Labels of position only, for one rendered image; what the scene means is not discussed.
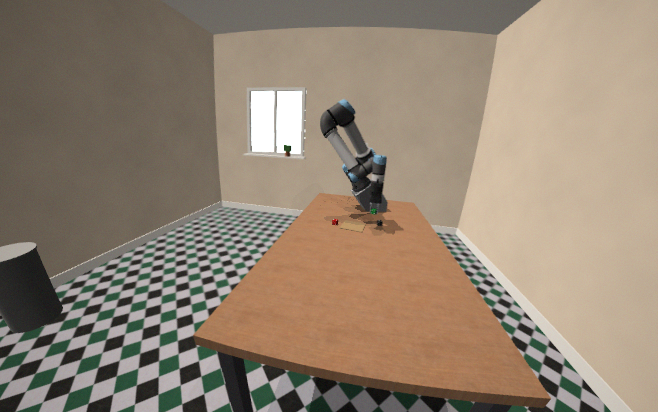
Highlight tan square mat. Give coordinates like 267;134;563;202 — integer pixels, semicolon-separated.
340;220;366;232

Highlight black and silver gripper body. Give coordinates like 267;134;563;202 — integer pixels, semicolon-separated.
369;174;385;204

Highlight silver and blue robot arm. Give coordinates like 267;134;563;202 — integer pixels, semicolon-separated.
320;99;387;192

